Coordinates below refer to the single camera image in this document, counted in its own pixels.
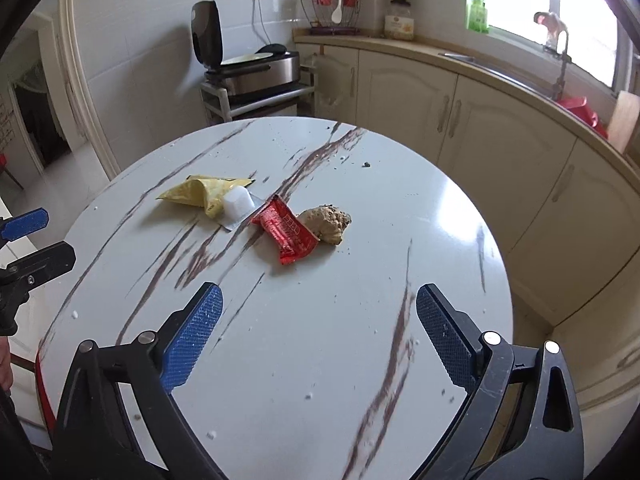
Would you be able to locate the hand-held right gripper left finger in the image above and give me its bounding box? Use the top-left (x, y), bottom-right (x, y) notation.
top-left (50, 282), bottom-right (226, 480)

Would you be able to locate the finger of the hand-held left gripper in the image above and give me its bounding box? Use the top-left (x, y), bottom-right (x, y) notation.
top-left (0, 208), bottom-right (51, 242)
top-left (0, 241), bottom-right (77, 336)

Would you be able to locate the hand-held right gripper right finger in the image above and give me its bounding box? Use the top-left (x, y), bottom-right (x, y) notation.
top-left (415, 282), bottom-right (586, 480)

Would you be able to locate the white plastic cup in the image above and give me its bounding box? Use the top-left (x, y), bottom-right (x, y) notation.
top-left (219, 186), bottom-right (264, 231)

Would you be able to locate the red wrapper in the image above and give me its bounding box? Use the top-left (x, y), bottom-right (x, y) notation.
top-left (250, 194), bottom-right (321, 266)

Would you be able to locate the yellow wrapper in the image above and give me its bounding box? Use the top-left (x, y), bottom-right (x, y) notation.
top-left (156, 175), bottom-right (257, 220)

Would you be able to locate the brown crumbly lump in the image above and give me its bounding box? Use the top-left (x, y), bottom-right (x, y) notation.
top-left (297, 204), bottom-right (353, 245)

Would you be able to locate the white marble round table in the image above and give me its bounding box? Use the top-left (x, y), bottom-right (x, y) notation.
top-left (35, 116), bottom-right (516, 480)

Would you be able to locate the cream kitchen cabinet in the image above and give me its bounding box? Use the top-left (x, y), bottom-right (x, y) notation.
top-left (292, 30), bottom-right (640, 413)

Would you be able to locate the white cooker stand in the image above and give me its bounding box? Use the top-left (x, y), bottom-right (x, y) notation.
top-left (200, 81), bottom-right (317, 126)

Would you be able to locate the red basin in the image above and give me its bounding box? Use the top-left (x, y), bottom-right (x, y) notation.
top-left (555, 96), bottom-right (609, 139)

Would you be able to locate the steel electric cooker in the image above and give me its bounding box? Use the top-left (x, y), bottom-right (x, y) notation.
top-left (191, 1), bottom-right (302, 97)

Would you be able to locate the steel sink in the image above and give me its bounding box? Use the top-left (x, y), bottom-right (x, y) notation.
top-left (438, 51), bottom-right (557, 102)

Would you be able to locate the wooden cutting board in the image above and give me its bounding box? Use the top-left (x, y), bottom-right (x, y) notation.
top-left (607, 90), bottom-right (640, 154)

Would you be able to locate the metal faucet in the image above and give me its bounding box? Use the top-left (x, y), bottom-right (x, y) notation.
top-left (542, 30), bottom-right (572, 102)

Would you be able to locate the large clear jar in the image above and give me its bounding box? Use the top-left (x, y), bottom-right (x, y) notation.
top-left (383, 0), bottom-right (416, 41)

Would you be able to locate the green bottle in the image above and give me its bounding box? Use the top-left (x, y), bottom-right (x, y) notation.
top-left (465, 0), bottom-right (490, 35)

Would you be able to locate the white door frame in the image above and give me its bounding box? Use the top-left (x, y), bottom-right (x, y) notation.
top-left (56, 0), bottom-right (122, 177)

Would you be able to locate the white power cord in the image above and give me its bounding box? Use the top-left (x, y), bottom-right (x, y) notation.
top-left (254, 0), bottom-right (272, 47)

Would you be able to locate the wire cup rack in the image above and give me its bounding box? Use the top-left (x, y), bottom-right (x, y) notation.
top-left (300, 0), bottom-right (362, 37)

